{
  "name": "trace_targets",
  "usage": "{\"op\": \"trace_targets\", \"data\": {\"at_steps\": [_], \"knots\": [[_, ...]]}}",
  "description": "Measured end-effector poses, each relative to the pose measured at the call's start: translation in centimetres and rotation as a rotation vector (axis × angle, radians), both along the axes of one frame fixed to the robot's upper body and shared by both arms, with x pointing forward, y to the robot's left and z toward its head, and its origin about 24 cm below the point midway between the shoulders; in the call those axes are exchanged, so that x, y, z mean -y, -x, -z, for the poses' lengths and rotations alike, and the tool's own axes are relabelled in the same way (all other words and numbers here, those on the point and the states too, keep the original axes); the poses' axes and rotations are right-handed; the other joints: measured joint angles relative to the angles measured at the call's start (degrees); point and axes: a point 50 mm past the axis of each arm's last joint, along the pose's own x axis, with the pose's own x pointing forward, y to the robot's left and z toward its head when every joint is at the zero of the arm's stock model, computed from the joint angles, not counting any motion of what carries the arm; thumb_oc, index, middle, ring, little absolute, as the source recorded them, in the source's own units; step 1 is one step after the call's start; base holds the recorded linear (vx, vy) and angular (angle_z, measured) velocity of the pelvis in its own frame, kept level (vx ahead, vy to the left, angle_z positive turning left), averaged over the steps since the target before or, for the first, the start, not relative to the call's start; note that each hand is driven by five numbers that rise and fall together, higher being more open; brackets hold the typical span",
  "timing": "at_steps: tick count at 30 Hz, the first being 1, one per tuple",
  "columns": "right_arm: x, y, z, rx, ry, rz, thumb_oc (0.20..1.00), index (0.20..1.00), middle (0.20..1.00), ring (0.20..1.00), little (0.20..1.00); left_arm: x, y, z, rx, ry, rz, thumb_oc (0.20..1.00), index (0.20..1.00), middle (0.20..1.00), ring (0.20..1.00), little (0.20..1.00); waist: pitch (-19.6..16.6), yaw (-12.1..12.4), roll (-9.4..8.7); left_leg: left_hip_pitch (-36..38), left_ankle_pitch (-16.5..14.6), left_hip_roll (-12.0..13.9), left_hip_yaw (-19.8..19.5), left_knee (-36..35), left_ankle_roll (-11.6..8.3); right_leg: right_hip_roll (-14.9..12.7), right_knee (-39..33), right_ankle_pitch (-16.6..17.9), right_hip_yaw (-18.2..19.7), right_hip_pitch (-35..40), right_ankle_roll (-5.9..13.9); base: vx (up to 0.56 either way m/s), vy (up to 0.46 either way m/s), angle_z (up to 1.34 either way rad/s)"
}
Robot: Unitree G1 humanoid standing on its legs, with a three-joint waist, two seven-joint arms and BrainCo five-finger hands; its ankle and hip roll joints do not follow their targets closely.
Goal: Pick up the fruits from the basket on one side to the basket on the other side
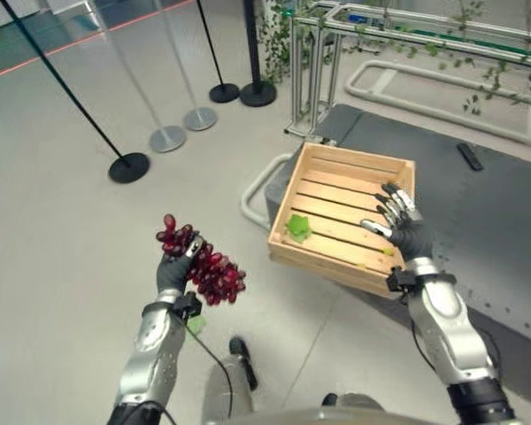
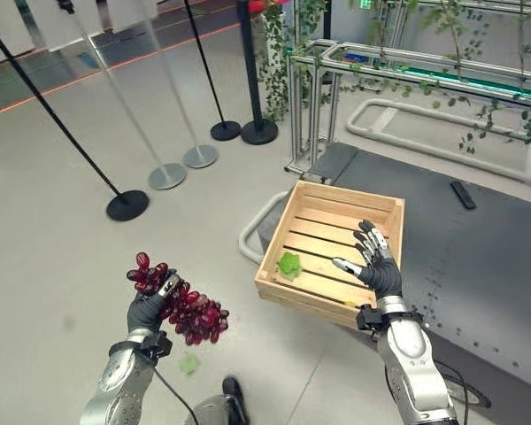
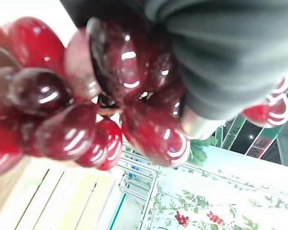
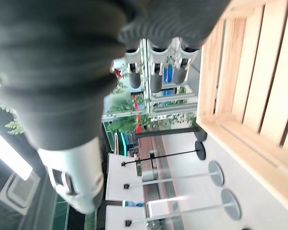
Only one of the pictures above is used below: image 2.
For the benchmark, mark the small green leaf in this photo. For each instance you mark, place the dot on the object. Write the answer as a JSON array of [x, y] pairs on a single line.
[[187, 364]]

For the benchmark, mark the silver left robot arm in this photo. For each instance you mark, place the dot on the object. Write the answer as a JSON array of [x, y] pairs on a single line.
[[121, 380]]

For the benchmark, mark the thin black stanchion post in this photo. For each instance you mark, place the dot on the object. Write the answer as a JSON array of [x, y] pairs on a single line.
[[210, 84]]

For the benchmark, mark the green vine branches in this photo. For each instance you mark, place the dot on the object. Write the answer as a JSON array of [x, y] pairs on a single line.
[[469, 79]]

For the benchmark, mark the silver stanchion post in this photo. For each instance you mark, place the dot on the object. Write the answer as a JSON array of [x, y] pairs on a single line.
[[128, 106], [177, 102]]

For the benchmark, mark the wooden slatted crate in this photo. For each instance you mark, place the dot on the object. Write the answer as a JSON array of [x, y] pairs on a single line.
[[332, 252]]

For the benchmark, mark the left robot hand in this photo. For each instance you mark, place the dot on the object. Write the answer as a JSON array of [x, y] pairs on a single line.
[[142, 310]]

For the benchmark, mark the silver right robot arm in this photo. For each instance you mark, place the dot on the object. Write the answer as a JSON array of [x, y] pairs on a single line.
[[409, 363]]

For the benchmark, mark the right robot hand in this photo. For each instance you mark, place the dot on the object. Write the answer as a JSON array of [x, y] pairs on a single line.
[[380, 268]]

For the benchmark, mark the dark grey platform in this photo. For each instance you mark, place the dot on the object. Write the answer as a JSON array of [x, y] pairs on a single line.
[[469, 265]]

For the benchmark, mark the grey padded bumper loop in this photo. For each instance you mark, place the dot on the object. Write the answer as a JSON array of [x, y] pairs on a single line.
[[254, 226]]

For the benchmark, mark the aluminium frame structure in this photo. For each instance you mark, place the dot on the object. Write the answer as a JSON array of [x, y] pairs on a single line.
[[332, 88]]

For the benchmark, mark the hanging green vine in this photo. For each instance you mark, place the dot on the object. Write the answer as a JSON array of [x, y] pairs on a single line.
[[275, 62]]

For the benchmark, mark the robot leg and foot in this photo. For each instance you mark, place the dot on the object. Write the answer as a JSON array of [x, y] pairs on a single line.
[[223, 405]]

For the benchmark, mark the black remote control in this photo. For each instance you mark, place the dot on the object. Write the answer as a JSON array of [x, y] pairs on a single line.
[[462, 195]]

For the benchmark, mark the red grape bunch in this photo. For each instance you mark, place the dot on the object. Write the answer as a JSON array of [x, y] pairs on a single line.
[[194, 312]]

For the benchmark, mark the grey padded rail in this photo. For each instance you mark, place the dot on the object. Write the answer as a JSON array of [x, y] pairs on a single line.
[[433, 133]]

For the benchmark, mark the thick black stanchion post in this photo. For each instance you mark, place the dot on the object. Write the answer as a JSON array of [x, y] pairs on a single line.
[[253, 75]]

